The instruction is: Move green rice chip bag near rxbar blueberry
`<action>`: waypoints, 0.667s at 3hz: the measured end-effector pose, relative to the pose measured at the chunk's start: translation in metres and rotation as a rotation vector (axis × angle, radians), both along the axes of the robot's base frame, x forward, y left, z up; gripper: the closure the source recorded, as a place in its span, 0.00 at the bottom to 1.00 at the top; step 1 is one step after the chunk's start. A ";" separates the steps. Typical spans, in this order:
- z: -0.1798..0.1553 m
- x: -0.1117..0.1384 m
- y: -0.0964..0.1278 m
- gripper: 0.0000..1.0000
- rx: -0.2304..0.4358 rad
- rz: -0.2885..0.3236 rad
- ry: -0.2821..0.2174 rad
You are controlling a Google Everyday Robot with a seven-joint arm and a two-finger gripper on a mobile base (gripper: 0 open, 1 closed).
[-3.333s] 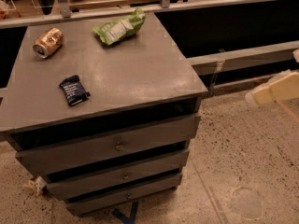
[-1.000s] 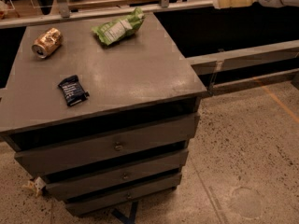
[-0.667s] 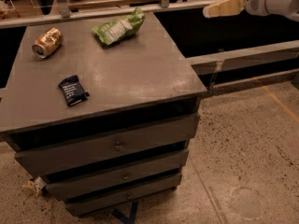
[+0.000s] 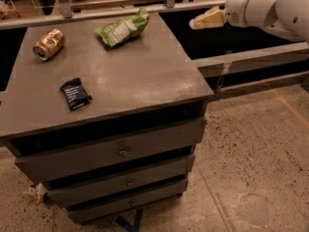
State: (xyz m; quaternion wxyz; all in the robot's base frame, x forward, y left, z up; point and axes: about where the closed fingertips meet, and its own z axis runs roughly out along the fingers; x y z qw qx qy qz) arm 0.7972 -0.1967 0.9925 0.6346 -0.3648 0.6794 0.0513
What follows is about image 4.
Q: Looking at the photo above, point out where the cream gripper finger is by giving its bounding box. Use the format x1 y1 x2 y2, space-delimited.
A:
189 15 209 30

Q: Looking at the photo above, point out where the green rice chip bag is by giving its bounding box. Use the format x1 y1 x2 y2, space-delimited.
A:
95 8 150 47

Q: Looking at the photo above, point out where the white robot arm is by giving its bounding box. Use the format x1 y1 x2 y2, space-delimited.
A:
189 0 309 43

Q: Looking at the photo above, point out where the blue rxbar wrapper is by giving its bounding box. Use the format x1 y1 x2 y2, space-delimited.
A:
60 77 93 110

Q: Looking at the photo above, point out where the grey drawer cabinet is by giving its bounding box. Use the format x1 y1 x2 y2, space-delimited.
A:
0 15 211 212

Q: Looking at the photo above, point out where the crushed gold soda can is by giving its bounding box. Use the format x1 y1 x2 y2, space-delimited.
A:
33 29 65 61

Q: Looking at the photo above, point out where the top grey drawer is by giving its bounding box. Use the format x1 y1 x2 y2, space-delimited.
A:
15 117 206 183

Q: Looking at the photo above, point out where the grey drawer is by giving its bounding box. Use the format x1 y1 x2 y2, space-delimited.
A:
68 179 187 223
15 117 206 183
48 154 195 208

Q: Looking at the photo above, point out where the middle grey drawer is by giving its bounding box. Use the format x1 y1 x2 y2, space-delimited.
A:
48 154 195 208

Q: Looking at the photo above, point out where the bottom grey drawer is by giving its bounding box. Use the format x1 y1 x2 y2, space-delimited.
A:
68 179 187 223

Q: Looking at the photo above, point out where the crumpled paper scrap on floor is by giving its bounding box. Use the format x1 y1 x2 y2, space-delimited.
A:
23 183 47 204

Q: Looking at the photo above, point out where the grey metal railing frame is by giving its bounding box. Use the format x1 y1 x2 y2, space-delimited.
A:
0 0 309 102

